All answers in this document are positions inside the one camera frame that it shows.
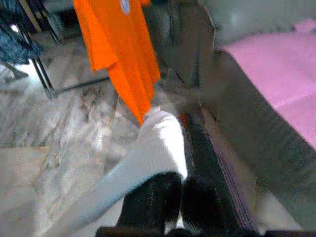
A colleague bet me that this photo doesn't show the black metal clothes rack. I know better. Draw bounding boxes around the black metal clothes rack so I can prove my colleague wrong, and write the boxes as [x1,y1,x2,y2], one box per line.
[0,0,112,100]

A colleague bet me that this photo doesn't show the blue plaid shirt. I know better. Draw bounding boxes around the blue plaid shirt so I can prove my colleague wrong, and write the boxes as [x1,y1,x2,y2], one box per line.
[0,21,44,65]

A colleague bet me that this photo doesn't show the orange t-shirt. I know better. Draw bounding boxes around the orange t-shirt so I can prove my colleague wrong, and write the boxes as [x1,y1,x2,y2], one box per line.
[73,0,161,127]

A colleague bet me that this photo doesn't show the pink cloth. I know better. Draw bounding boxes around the pink cloth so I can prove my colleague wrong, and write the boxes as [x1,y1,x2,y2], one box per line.
[214,17,316,152]

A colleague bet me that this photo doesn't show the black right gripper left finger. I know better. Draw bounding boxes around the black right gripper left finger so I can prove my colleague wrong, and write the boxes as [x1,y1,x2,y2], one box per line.
[116,171,184,230]

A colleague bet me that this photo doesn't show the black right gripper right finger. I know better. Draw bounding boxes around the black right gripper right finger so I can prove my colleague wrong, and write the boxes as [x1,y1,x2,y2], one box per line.
[181,112,259,232]

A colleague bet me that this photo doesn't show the white cotton garment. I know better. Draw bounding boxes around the white cotton garment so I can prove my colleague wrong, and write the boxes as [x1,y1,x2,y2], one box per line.
[32,105,190,237]

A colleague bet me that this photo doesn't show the dark grey sofa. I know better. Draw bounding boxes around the dark grey sofa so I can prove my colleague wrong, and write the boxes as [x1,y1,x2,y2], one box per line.
[145,0,316,237]

